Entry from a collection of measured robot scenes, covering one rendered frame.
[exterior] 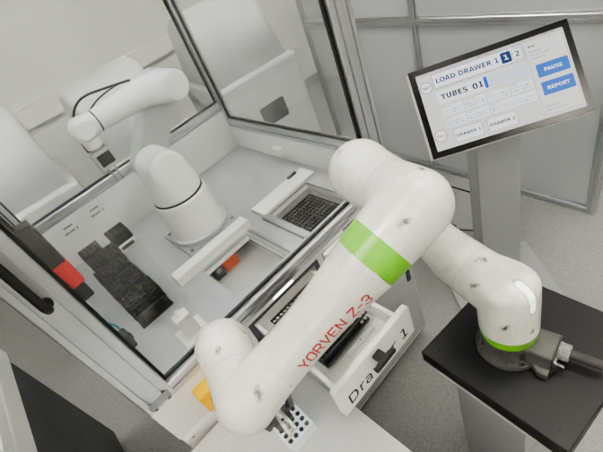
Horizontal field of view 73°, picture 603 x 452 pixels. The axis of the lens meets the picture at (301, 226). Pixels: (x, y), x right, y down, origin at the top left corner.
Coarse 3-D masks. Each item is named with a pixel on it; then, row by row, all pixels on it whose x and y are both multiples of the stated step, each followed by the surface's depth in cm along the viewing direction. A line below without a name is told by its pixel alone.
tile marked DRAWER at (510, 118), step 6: (504, 114) 133; (510, 114) 133; (516, 114) 133; (486, 120) 134; (492, 120) 134; (498, 120) 134; (504, 120) 134; (510, 120) 133; (516, 120) 133; (492, 126) 134; (498, 126) 134; (504, 126) 134
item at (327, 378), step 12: (312, 276) 129; (300, 288) 127; (288, 300) 125; (276, 312) 123; (372, 312) 113; (384, 312) 108; (264, 324) 121; (372, 324) 113; (384, 324) 111; (372, 336) 110; (348, 348) 109; (360, 348) 108; (336, 360) 108; (348, 360) 107; (312, 372) 102; (324, 372) 107; (336, 372) 105; (324, 384) 100
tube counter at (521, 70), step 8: (520, 64) 132; (528, 64) 132; (496, 72) 134; (504, 72) 133; (512, 72) 133; (520, 72) 132; (528, 72) 132; (472, 80) 135; (480, 80) 134; (488, 80) 134; (496, 80) 134; (504, 80) 133; (512, 80) 133; (472, 88) 135; (480, 88) 135; (488, 88) 134
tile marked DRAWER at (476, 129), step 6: (462, 126) 136; (468, 126) 135; (474, 126) 135; (480, 126) 135; (456, 132) 136; (462, 132) 136; (468, 132) 135; (474, 132) 135; (480, 132) 135; (456, 138) 136; (462, 138) 136; (468, 138) 136
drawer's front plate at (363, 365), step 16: (400, 320) 102; (384, 336) 99; (400, 336) 104; (368, 352) 96; (352, 368) 95; (368, 368) 98; (384, 368) 104; (336, 384) 93; (352, 384) 95; (368, 384) 100; (336, 400) 93
